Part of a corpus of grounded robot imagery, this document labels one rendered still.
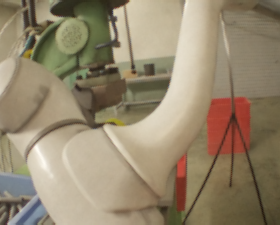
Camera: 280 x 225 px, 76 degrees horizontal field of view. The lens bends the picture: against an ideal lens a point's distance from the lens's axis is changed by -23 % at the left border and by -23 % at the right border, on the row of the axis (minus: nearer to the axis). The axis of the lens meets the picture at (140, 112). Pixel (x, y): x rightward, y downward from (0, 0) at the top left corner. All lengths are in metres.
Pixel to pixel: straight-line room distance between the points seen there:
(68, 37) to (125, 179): 0.39
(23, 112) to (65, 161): 0.07
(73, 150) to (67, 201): 0.05
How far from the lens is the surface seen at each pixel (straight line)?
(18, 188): 0.59
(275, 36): 6.57
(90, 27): 0.51
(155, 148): 0.21
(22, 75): 0.24
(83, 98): 0.43
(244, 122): 2.79
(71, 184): 0.20
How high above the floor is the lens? 1.27
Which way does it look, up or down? 13 degrees down
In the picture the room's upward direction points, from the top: 8 degrees counter-clockwise
